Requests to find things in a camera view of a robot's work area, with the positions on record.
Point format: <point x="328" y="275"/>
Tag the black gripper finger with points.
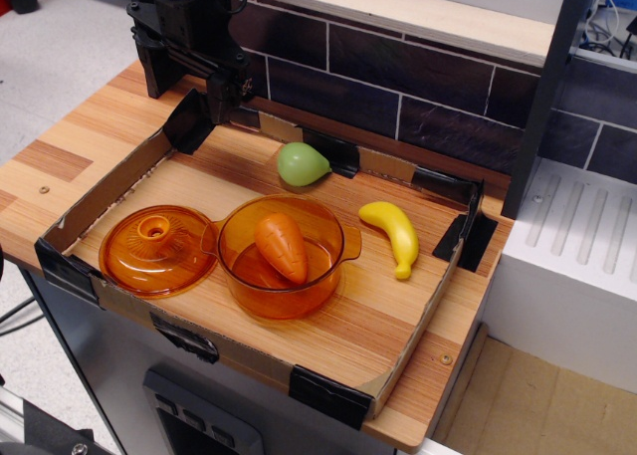
<point x="225" y="91"/>

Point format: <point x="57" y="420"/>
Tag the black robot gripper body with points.
<point x="193" y="33"/>

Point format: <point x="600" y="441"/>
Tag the orange toy carrot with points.
<point x="280" y="241"/>

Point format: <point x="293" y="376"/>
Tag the cardboard fence with black tape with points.
<point x="347" y="358"/>

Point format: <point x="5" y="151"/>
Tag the orange transparent pot lid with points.
<point x="160" y="251"/>

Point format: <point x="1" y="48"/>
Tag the orange transparent plastic pot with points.
<point x="255" y="285"/>

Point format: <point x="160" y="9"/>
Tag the green toy pear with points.
<point x="299" y="164"/>

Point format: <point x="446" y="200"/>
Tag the light wooden shelf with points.
<point x="452" y="24"/>

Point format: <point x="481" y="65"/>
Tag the yellow toy banana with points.
<point x="397" y="226"/>

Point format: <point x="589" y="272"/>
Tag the grey toy oven panel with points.
<point x="191" y="424"/>

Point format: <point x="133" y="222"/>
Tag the white toy sink drainboard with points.
<point x="565" y="287"/>

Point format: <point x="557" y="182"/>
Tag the dark left support post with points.
<point x="160" y="71"/>

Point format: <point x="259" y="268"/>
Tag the dark grey vertical post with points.
<point x="563" y="43"/>

